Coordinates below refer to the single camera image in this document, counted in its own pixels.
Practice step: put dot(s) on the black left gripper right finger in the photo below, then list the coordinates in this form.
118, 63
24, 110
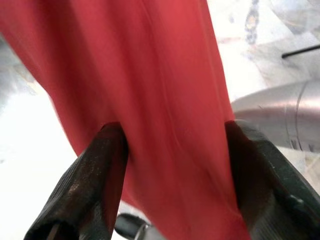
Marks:
270, 200

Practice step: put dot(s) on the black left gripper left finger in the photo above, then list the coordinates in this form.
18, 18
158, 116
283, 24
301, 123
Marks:
82, 195

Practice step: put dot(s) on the red square pillow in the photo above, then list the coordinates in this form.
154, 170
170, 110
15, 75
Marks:
150, 75

